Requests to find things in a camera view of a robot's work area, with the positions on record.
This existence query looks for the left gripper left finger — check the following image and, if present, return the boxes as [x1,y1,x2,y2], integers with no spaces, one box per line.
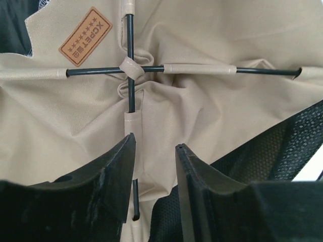
[1,134,136,241]

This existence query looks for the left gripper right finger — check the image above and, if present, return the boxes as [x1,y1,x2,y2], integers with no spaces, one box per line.
[176,144,322,241]

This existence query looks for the beige black pet tent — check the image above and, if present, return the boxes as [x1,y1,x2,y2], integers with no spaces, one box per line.
[1,1,322,241]

